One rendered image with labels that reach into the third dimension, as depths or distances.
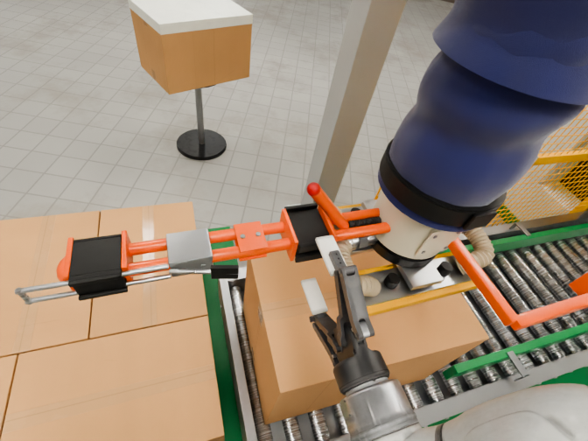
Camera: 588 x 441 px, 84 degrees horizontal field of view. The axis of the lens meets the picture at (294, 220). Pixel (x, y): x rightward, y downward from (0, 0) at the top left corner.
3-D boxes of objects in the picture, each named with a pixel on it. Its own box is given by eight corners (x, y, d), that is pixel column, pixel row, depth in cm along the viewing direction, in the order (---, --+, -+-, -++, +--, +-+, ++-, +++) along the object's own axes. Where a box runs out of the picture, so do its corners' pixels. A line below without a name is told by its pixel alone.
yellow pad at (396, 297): (457, 253, 82) (468, 241, 79) (482, 287, 77) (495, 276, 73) (336, 278, 72) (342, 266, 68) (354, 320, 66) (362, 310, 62)
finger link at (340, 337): (337, 345, 48) (341, 348, 47) (328, 270, 48) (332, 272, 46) (360, 338, 50) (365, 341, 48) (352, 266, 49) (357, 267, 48)
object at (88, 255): (133, 247, 57) (126, 229, 54) (133, 283, 53) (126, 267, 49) (78, 255, 55) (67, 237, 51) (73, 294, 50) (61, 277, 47)
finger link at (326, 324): (359, 339, 50) (360, 347, 50) (328, 310, 61) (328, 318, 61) (336, 346, 49) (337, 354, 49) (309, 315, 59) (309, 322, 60)
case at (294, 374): (378, 283, 144) (418, 226, 114) (423, 379, 120) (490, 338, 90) (242, 308, 126) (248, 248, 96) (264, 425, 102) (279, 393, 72)
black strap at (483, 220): (448, 143, 73) (458, 127, 70) (521, 220, 59) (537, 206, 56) (360, 150, 66) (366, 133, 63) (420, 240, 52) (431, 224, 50)
